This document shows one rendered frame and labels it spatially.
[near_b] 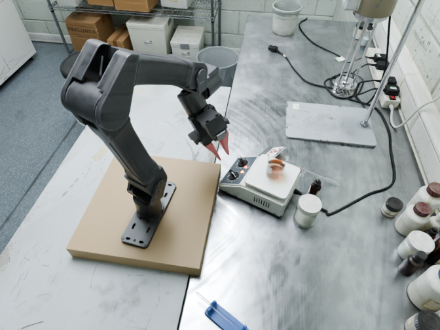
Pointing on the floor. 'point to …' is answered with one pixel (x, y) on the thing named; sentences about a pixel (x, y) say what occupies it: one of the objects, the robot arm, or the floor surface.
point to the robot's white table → (48, 264)
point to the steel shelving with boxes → (137, 26)
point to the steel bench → (366, 171)
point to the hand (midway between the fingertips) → (222, 154)
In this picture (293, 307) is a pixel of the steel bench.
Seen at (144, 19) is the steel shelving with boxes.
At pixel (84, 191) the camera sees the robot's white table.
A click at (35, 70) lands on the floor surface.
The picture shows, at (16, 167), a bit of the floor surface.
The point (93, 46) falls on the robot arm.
